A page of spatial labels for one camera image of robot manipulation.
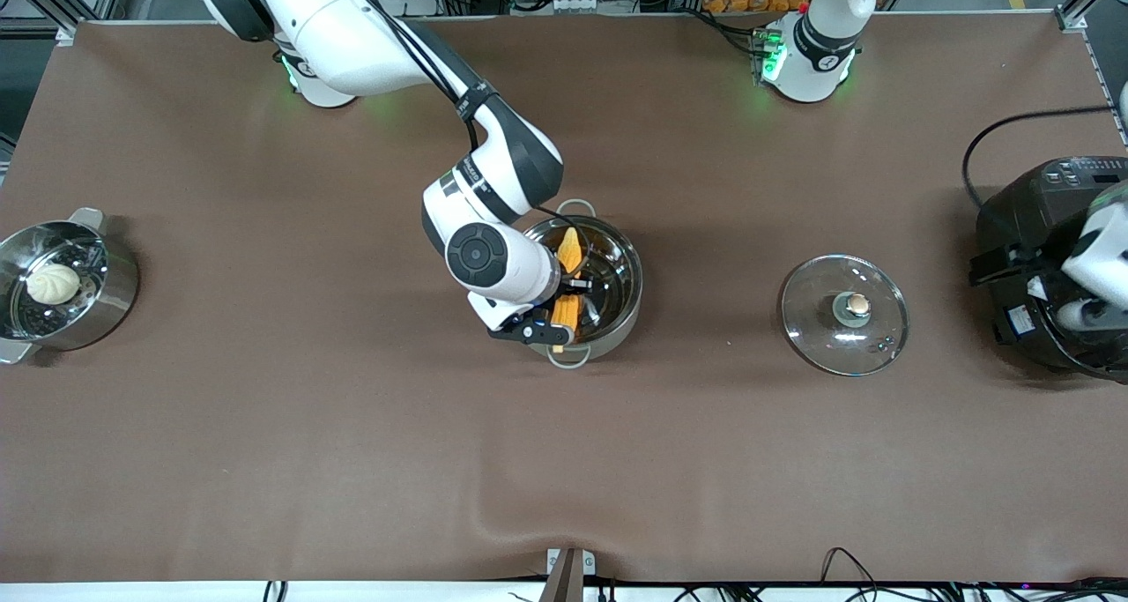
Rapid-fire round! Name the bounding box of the yellow corn cob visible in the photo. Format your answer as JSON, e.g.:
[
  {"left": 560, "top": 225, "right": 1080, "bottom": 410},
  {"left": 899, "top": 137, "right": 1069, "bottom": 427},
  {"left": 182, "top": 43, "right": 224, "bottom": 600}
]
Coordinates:
[{"left": 548, "top": 227, "right": 584, "bottom": 354}]

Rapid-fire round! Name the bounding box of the glass pot lid with knob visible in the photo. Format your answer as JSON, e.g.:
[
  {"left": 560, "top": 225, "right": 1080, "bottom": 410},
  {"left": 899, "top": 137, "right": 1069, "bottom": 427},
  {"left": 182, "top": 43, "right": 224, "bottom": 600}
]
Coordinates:
[{"left": 779, "top": 254, "right": 910, "bottom": 377}]

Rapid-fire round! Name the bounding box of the stainless steel steamer pot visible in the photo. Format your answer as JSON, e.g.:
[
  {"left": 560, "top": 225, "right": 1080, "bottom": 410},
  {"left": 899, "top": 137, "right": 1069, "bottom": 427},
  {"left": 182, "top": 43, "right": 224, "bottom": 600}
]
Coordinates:
[{"left": 0, "top": 207, "right": 140, "bottom": 365}]

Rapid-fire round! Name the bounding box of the black electric cooker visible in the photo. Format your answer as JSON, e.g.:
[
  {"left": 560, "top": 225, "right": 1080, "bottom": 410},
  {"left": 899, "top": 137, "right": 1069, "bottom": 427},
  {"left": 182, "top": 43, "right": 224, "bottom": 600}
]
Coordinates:
[{"left": 969, "top": 155, "right": 1128, "bottom": 383}]

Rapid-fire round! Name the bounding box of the brown table mat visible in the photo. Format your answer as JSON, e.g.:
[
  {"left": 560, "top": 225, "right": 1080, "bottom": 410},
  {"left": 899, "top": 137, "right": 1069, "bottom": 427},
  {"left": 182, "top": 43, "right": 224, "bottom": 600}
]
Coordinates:
[{"left": 0, "top": 11, "right": 1128, "bottom": 585}]

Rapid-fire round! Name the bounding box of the white steamed bun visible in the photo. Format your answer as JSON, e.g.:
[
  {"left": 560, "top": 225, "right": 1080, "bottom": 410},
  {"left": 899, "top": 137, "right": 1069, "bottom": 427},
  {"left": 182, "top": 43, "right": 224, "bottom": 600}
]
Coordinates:
[{"left": 26, "top": 263, "right": 82, "bottom": 306}]

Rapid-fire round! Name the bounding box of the stainless steel two-handled pot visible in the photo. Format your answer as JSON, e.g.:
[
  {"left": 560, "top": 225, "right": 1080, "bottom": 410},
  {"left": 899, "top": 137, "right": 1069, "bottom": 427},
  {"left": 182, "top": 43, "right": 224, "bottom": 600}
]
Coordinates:
[{"left": 520, "top": 198, "right": 644, "bottom": 370}]

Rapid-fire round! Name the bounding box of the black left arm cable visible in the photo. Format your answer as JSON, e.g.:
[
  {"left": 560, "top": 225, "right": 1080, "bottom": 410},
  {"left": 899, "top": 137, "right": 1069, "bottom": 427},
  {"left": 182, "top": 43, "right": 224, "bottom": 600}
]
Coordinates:
[{"left": 962, "top": 106, "right": 1117, "bottom": 209}]

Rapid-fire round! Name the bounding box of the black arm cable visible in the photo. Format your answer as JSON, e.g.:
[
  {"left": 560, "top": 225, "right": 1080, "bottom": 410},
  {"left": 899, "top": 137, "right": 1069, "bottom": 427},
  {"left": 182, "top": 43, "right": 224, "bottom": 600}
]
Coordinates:
[
  {"left": 962, "top": 106, "right": 1117, "bottom": 209},
  {"left": 330, "top": 0, "right": 486, "bottom": 149}
]

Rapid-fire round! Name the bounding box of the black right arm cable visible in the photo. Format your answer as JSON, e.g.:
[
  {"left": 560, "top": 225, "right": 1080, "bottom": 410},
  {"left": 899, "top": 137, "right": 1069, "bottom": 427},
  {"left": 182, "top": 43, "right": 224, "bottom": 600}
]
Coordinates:
[{"left": 330, "top": 0, "right": 486, "bottom": 149}]

